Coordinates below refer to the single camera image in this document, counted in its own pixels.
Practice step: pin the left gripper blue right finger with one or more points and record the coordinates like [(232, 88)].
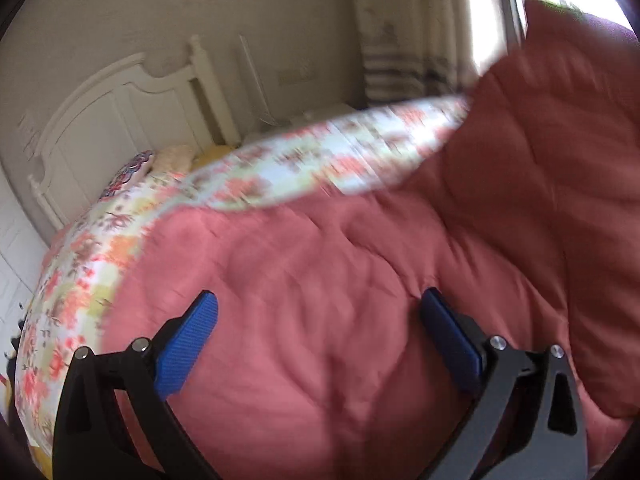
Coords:
[(525, 420)]

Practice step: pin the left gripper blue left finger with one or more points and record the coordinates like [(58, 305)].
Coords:
[(113, 419)]

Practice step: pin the pink quilted jacket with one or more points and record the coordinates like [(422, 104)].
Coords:
[(527, 220)]

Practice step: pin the floral bed sheet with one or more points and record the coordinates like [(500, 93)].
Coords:
[(88, 259)]

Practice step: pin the white wardrobe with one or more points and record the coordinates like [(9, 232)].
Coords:
[(22, 251)]

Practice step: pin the mandala patterned pillow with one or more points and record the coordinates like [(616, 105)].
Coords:
[(130, 174)]

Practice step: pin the cream fuzzy pillow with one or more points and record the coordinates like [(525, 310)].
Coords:
[(177, 159)]

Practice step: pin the yellow cushion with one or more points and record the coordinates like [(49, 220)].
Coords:
[(215, 152)]

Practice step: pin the white wooden headboard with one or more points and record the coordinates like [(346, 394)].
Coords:
[(119, 112)]

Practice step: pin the white nightstand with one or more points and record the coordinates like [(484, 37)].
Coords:
[(307, 118)]

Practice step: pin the white slim desk lamp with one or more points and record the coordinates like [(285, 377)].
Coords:
[(254, 86)]

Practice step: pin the patterned beige curtain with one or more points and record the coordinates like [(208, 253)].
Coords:
[(416, 48)]

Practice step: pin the wall power outlet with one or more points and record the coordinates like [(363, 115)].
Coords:
[(305, 72)]

